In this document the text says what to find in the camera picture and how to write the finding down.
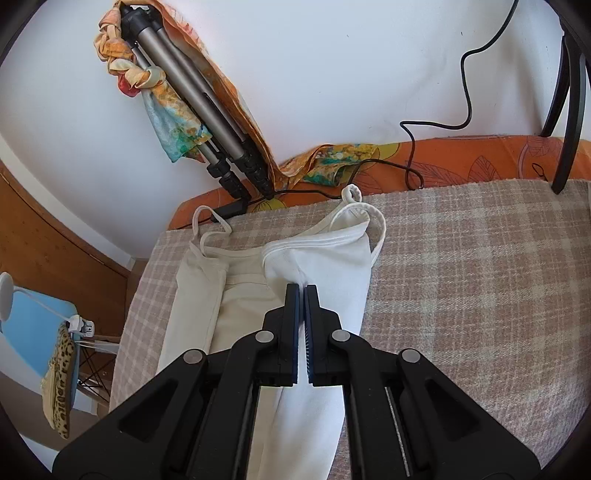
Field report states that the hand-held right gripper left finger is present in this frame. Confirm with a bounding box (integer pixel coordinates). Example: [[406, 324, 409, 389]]
[[52, 283, 301, 480]]

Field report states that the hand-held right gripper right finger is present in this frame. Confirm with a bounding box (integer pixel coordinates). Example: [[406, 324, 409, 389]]
[[303, 284, 542, 480]]

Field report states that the white camisole top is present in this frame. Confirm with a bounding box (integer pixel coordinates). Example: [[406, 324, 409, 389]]
[[242, 185, 387, 480]]

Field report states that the cream camisole top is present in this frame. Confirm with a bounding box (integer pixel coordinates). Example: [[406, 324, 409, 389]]
[[157, 206, 284, 376]]

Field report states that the beige plaid blanket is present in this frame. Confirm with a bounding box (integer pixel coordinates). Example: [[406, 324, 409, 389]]
[[109, 177, 591, 472]]

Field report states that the white charger plug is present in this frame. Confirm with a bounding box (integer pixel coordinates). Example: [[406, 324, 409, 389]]
[[67, 315, 97, 337]]

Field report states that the orange leaf print bedsheet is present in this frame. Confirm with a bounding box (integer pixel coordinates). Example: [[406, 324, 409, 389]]
[[167, 135, 591, 230]]

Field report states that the leopard print cloth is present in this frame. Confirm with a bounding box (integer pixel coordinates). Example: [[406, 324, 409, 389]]
[[40, 323, 76, 440]]

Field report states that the colourful floral scarf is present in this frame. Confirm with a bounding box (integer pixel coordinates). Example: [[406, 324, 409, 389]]
[[98, 0, 278, 180]]

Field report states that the grey folded tripod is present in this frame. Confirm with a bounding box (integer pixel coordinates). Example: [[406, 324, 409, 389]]
[[118, 4, 274, 200]]

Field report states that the wooden panel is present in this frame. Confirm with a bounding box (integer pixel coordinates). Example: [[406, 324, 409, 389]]
[[0, 160, 134, 347]]

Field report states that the light blue chair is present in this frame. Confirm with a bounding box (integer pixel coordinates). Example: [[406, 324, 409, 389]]
[[0, 289, 122, 407]]

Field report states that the black metal stand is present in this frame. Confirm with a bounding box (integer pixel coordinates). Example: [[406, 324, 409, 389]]
[[540, 32, 588, 195]]

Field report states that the black cable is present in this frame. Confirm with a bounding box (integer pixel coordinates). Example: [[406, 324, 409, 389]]
[[216, 0, 520, 217]]

